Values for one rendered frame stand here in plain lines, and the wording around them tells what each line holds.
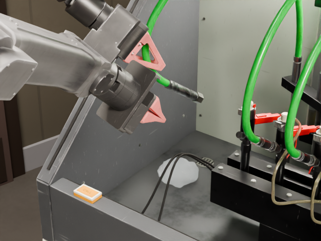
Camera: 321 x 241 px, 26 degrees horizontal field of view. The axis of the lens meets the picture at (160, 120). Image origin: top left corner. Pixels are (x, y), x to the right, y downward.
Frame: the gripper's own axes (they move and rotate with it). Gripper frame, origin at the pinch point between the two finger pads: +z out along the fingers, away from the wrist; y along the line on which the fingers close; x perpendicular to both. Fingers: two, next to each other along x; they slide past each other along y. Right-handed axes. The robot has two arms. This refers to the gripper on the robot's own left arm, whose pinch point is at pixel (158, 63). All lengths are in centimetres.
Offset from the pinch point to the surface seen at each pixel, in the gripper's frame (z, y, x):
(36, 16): -6, 171, 23
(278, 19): 7.6, -14.0, -18.8
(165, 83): 4.0, 1.9, 2.2
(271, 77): 31.8, 29.0, -12.9
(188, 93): 9.7, 4.2, 1.1
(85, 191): 6.4, 5.9, 29.4
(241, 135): 22.4, 0.5, 0.9
